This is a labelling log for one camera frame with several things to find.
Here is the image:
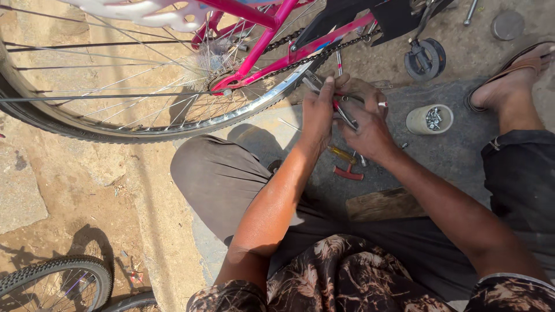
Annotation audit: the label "black chain cover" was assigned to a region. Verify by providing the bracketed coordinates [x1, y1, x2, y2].
[294, 0, 457, 51]

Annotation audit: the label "red T-handle tool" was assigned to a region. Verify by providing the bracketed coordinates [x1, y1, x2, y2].
[332, 162, 365, 182]

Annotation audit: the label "pink bicycle frame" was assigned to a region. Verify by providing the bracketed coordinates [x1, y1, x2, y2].
[191, 0, 379, 93]

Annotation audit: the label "grey black bicycle pedal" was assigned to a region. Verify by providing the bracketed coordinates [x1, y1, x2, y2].
[404, 38, 447, 82]

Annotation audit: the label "heap of silver screws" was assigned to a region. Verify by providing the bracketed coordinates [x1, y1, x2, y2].
[425, 107, 443, 132]

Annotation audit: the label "silver metal rod tool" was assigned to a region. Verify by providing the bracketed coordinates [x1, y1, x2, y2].
[462, 0, 479, 27]

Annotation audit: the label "black bicycle chain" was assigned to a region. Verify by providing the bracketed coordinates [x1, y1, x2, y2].
[260, 27, 383, 81]

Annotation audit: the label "knobbly-tyred spare bicycle wheel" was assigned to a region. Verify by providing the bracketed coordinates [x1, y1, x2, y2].
[0, 255, 114, 312]

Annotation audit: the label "brown patterned shirt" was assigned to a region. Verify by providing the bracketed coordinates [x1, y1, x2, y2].
[186, 234, 555, 312]

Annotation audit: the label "white plastic cup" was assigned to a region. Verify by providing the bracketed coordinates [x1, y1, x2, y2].
[406, 104, 454, 136]

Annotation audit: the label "yellow-handled screwdriver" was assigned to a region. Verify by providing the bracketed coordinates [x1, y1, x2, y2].
[327, 145, 359, 166]

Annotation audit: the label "person's left hand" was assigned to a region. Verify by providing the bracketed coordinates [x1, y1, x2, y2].
[299, 76, 337, 151]

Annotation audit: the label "round grey metal lid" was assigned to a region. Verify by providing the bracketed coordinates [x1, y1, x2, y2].
[491, 11, 526, 42]

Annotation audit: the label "spoked bicycle rear wheel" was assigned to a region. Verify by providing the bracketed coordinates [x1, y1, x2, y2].
[0, 0, 344, 145]

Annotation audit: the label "brown wooden block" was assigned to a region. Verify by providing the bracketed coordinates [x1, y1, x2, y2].
[345, 186, 428, 223]

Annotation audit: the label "silver metal spanner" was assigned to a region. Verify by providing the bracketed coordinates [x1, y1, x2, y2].
[302, 77, 360, 131]

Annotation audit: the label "bristle hub brush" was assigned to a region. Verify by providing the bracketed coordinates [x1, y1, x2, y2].
[184, 39, 237, 89]

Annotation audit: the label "white plastic bicycle guard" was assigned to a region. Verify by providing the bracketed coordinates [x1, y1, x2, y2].
[61, 0, 227, 34]

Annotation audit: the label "brown sandal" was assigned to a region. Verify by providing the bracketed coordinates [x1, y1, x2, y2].
[465, 41, 555, 114]

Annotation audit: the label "smooth black bicycle tyre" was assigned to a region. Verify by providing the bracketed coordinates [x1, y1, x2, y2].
[99, 291, 159, 312]

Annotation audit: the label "person's right hand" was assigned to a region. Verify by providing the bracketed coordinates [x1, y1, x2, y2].
[335, 73, 393, 161]

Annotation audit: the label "person's right foot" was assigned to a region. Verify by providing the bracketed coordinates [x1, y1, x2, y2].
[470, 43, 555, 136]

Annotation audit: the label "dark grey trousers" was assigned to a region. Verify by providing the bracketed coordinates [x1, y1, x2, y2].
[170, 129, 555, 304]

